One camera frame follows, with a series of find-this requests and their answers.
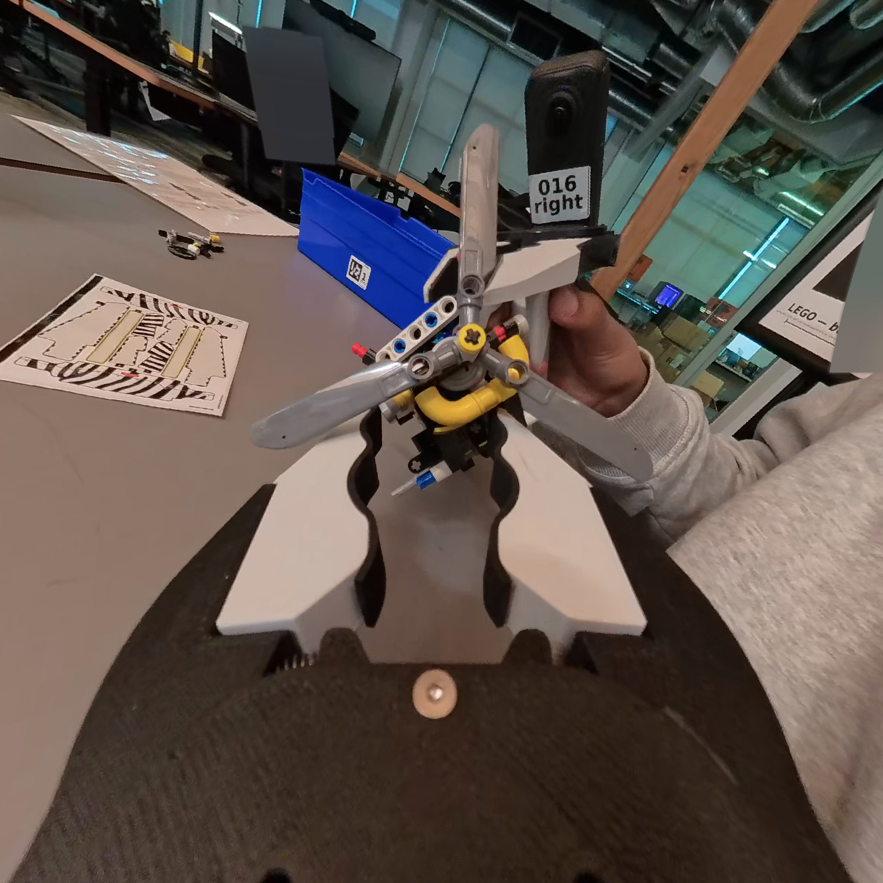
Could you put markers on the printed white paper sheet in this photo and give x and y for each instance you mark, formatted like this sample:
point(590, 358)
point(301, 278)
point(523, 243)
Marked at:
point(172, 186)

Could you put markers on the blue plastic bin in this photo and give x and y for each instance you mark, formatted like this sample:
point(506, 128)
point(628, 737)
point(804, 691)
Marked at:
point(345, 227)

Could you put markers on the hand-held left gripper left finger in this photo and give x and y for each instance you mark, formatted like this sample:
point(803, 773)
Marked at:
point(296, 552)

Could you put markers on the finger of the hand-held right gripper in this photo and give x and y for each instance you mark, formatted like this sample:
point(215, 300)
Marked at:
point(538, 265)

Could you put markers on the person's right hand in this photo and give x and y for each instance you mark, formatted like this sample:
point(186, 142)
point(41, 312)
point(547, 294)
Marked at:
point(593, 352)

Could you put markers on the lego helicopter model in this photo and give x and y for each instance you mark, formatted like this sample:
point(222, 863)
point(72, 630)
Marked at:
point(469, 338)

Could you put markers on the framed black white sign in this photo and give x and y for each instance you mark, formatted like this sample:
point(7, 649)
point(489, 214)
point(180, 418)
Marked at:
point(793, 324)

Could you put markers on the small lego subassembly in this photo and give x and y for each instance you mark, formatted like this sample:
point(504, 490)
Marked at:
point(186, 245)

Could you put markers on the black monitor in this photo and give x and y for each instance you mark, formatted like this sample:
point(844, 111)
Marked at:
point(365, 83)

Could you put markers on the wooden post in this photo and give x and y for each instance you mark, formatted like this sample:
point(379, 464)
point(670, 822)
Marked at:
point(690, 162)

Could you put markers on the person's right forearm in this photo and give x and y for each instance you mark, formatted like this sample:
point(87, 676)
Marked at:
point(662, 448)

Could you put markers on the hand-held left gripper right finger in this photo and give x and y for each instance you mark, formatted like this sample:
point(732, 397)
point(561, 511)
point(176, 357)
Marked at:
point(572, 552)

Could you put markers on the zebra sticker sheet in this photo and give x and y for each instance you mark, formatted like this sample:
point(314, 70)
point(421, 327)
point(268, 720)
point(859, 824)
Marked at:
point(138, 345)

